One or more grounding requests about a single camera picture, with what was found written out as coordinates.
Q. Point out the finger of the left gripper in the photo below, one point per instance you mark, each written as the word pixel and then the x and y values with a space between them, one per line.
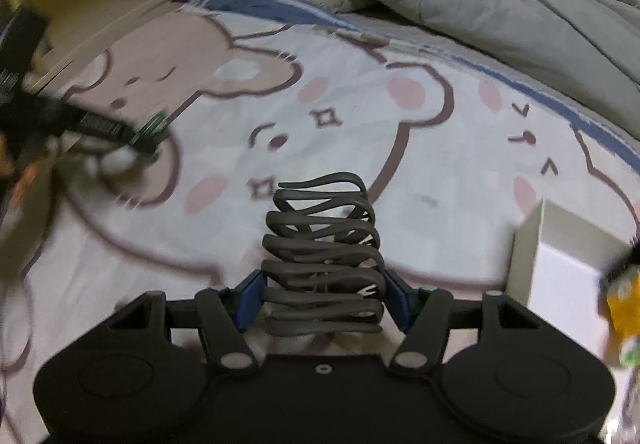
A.
pixel 111 130

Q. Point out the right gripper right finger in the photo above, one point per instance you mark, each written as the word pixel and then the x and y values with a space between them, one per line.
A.
pixel 423 316

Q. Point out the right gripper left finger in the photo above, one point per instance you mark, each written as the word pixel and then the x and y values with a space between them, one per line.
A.
pixel 223 317

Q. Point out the green plastic clips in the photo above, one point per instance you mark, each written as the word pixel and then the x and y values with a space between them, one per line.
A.
pixel 149 136

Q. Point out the dark brown wavy band holder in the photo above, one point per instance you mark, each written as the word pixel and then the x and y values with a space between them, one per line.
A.
pixel 325 270

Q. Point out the yellow headlamp with strap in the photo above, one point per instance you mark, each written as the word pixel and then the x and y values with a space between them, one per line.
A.
pixel 620 297

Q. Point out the white cardboard box lid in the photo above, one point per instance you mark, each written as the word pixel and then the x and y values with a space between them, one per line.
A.
pixel 558 267

